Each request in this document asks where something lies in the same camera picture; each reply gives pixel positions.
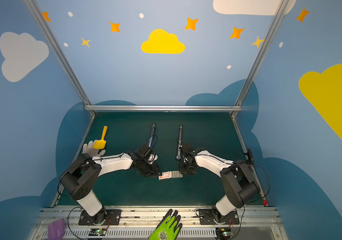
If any red white staple box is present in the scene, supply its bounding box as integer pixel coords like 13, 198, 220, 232
158, 171, 172, 180

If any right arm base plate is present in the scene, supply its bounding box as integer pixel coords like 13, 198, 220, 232
197, 209, 240, 225

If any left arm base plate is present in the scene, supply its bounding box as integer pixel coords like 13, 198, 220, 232
78, 209, 121, 226

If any yellow plastic scoop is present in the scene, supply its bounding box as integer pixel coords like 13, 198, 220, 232
93, 126, 108, 150

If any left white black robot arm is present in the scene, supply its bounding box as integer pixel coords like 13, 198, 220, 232
59, 152, 161, 217

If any aluminium frame crossbar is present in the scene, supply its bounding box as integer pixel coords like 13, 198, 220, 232
84, 105, 242, 112

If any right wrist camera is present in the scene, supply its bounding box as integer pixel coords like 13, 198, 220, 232
180, 142, 195, 157

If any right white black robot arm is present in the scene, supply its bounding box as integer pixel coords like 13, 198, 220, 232
180, 148, 261, 219

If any white fabric glove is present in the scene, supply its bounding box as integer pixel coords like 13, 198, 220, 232
82, 140, 106, 157

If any green black work glove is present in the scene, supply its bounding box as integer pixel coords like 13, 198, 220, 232
148, 209, 183, 240

